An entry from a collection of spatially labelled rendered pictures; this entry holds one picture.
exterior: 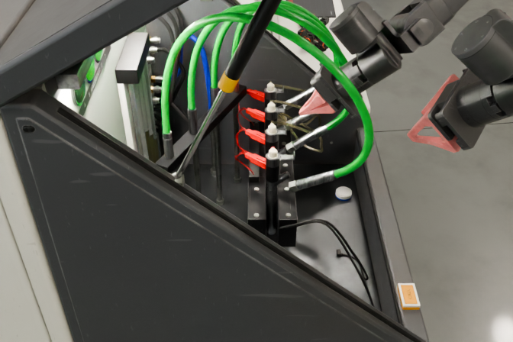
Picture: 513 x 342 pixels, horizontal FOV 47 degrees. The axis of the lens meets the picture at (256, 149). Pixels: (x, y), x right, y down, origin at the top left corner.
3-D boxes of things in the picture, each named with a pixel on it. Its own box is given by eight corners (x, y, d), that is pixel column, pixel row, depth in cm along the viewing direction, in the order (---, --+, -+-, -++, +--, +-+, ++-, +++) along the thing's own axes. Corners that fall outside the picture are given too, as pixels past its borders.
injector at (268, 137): (286, 211, 132) (289, 135, 119) (264, 211, 132) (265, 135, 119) (285, 201, 134) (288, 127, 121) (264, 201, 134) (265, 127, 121)
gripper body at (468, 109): (430, 117, 75) (476, 100, 69) (459, 69, 80) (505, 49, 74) (461, 153, 77) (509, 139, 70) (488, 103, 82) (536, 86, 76)
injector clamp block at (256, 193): (294, 269, 126) (297, 218, 117) (247, 269, 126) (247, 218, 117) (288, 169, 153) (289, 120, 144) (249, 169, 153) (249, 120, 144)
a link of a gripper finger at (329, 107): (287, 85, 109) (325, 58, 104) (312, 111, 111) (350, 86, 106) (278, 104, 104) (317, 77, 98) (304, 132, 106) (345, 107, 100)
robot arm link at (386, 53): (404, 71, 94) (408, 55, 98) (379, 39, 92) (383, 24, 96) (370, 92, 98) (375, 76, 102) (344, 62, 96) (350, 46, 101)
